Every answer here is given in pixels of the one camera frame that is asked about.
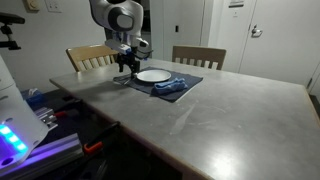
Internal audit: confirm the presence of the dark blue fabric placemat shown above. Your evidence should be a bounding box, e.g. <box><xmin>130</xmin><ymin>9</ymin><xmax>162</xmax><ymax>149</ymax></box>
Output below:
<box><xmin>112</xmin><ymin>66</ymin><xmax>205</xmax><ymax>104</ymax></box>

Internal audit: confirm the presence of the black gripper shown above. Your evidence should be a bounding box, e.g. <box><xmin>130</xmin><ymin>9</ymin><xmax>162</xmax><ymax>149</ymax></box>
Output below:
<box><xmin>116</xmin><ymin>53</ymin><xmax>141</xmax><ymax>80</ymax></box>

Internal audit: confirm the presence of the silver lever door handle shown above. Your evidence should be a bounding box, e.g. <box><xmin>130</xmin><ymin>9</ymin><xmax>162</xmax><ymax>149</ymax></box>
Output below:
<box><xmin>250</xmin><ymin>24</ymin><xmax>264</xmax><ymax>38</ymax></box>

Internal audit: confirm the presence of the silver metal fork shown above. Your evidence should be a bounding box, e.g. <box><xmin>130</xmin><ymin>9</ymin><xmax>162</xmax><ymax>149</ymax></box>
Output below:
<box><xmin>120</xmin><ymin>75</ymin><xmax>137</xmax><ymax>86</ymax></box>

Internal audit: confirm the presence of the brown wooden slatted chair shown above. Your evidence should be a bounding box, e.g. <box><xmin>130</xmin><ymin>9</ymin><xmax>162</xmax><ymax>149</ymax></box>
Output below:
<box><xmin>171</xmin><ymin>44</ymin><xmax>228</xmax><ymax>71</ymax></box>

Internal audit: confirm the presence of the beige round wall dial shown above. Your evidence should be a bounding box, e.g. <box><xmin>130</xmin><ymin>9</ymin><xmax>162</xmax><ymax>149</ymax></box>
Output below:
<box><xmin>22</xmin><ymin>0</ymin><xmax>41</xmax><ymax>14</ymax></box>

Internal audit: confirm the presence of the aluminium extrusion rail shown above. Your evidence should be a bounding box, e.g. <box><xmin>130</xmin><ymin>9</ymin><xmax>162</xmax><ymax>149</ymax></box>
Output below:
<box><xmin>0</xmin><ymin>133</ymin><xmax>85</xmax><ymax>180</ymax></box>

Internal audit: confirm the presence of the black camera on stand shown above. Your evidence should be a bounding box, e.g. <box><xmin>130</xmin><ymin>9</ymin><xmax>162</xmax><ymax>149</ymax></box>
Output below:
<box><xmin>0</xmin><ymin>12</ymin><xmax>26</xmax><ymax>51</ymax></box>

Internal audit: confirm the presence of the white wall switch plate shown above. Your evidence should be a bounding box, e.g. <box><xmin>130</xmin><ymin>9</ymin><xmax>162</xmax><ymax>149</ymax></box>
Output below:
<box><xmin>44</xmin><ymin>0</ymin><xmax>63</xmax><ymax>14</ymax></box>

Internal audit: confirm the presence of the silver metal spoon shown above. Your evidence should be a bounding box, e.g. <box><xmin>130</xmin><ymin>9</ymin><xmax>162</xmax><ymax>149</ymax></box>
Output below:
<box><xmin>113</xmin><ymin>75</ymin><xmax>132</xmax><ymax>83</ymax></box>

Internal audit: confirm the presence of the light wooden slatted chair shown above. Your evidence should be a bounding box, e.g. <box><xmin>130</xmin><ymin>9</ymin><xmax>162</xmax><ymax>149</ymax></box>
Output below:
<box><xmin>65</xmin><ymin>44</ymin><xmax>120</xmax><ymax>73</ymax></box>

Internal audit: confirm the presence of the blue tissue box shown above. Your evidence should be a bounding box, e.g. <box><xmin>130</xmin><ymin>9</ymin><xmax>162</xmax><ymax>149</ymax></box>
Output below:
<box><xmin>20</xmin><ymin>87</ymin><xmax>45</xmax><ymax>107</ymax></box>

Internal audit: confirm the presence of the white room door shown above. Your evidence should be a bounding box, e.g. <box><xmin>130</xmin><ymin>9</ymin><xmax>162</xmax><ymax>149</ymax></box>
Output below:
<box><xmin>238</xmin><ymin>0</ymin><xmax>320</xmax><ymax>87</ymax></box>

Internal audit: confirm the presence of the white round plate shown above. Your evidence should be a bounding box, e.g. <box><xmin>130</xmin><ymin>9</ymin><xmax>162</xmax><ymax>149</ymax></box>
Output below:
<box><xmin>135</xmin><ymin>68</ymin><xmax>173</xmax><ymax>84</ymax></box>

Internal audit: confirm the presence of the blue folded cloth napkin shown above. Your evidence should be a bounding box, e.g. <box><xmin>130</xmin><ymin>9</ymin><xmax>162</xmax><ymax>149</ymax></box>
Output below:
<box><xmin>150</xmin><ymin>77</ymin><xmax>189</xmax><ymax>97</ymax></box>

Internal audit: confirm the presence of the black clamp with orange handle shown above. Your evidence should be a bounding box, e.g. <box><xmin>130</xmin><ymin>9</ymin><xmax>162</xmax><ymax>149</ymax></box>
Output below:
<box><xmin>52</xmin><ymin>97</ymin><xmax>85</xmax><ymax>119</ymax></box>
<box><xmin>82</xmin><ymin>120</ymin><xmax>122</xmax><ymax>155</ymax></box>

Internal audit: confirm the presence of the silver metal block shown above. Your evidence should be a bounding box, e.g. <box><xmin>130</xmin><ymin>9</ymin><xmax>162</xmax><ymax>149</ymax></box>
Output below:
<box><xmin>32</xmin><ymin>106</ymin><xmax>59</xmax><ymax>131</ymax></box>

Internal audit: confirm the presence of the white and blue wrist camera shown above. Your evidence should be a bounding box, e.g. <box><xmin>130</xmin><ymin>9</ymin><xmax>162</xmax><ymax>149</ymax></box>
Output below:
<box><xmin>104</xmin><ymin>38</ymin><xmax>133</xmax><ymax>56</ymax></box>

